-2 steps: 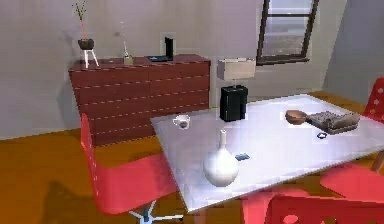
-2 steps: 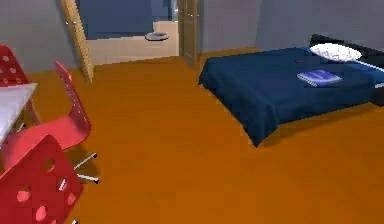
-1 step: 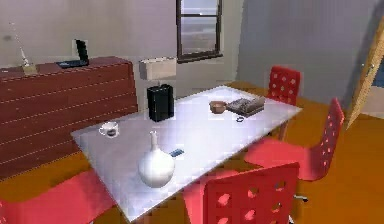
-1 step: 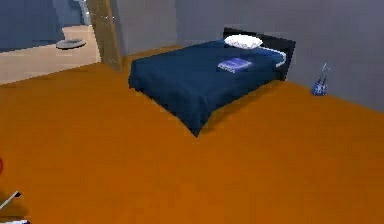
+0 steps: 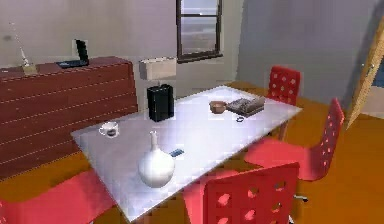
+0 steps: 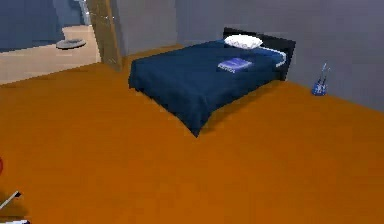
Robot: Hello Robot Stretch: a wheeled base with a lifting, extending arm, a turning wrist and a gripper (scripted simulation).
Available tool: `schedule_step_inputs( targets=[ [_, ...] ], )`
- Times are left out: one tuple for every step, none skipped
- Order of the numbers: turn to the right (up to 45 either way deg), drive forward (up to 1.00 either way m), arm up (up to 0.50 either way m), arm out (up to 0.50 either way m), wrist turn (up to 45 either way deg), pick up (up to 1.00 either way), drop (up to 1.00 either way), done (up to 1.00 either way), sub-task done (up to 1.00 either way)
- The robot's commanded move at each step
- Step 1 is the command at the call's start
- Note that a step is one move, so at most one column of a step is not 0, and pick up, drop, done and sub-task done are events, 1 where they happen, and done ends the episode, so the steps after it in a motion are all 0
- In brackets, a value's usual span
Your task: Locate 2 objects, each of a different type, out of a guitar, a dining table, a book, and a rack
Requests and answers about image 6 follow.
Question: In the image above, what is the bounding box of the brown wooden room door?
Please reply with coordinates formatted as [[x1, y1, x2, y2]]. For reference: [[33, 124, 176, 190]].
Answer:
[[85, 0, 124, 72]]

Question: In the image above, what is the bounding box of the grey rod with black tip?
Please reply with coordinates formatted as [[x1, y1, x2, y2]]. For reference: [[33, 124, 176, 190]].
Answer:
[[0, 190, 22, 211]]

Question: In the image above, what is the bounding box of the blue book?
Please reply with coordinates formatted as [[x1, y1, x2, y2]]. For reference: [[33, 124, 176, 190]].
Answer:
[[217, 57, 253, 74]]

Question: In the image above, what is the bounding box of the grey round floor lamp base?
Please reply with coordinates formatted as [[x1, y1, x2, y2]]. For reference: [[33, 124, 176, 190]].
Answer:
[[55, 38, 87, 51]]

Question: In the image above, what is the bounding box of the white bar with black end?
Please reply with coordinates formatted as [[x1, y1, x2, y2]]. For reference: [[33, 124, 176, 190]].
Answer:
[[0, 218, 31, 224]]

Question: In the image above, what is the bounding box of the white pillow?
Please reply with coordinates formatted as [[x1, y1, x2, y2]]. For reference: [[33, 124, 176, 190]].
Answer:
[[223, 34, 264, 51]]

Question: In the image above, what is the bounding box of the dark blue bed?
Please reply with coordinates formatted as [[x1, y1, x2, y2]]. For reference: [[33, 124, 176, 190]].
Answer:
[[128, 27, 297, 138]]

